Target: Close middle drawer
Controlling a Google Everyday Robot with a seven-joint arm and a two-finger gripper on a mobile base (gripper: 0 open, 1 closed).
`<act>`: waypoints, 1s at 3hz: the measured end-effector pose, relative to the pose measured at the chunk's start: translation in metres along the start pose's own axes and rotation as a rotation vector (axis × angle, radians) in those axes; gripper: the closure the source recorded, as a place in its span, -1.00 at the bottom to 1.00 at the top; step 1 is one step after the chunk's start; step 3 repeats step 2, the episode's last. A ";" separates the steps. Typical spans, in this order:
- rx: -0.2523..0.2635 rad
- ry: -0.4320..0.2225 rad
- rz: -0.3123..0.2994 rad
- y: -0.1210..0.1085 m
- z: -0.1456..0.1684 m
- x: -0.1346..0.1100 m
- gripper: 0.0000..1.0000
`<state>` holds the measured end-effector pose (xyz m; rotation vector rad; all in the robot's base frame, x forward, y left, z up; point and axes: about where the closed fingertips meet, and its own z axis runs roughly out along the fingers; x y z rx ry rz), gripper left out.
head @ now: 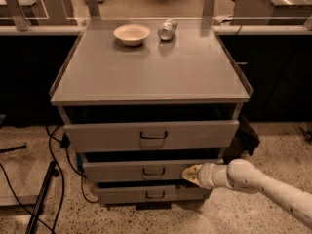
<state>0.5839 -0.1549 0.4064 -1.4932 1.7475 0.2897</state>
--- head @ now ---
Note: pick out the white bowl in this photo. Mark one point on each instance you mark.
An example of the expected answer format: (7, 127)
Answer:
(132, 34)

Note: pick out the left grey support post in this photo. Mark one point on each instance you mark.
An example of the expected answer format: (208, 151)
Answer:
(21, 22)

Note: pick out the black bar on floor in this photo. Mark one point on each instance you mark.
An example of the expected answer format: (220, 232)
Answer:
(39, 205)

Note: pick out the right grey support post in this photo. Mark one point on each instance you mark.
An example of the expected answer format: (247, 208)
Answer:
(208, 8)

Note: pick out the grey support post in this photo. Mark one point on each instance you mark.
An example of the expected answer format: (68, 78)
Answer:
(93, 9)
(21, 22)
(208, 8)

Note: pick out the background grey desk left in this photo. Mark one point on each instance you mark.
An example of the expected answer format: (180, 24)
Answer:
(41, 12)

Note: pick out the grey bottom drawer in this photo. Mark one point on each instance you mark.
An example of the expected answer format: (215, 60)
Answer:
(151, 193)

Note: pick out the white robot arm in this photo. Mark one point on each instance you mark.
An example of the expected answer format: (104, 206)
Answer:
(241, 175)

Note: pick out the background grey desk right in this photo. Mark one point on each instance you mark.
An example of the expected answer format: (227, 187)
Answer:
(271, 12)

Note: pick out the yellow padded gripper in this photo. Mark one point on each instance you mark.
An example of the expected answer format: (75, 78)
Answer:
(206, 175)

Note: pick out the middle grey support post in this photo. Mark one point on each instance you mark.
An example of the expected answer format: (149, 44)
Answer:
(93, 9)

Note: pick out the crushed silver can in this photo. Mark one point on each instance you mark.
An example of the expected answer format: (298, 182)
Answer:
(167, 30)

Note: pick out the background grey desk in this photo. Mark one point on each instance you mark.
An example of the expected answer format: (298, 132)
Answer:
(271, 12)
(41, 12)

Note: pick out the grey top drawer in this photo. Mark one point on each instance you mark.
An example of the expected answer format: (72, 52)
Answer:
(151, 135)

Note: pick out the grey drawer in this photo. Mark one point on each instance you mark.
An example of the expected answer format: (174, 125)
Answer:
(140, 170)
(151, 193)
(151, 135)

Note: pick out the grey drawer cabinet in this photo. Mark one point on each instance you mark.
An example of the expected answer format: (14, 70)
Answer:
(191, 78)

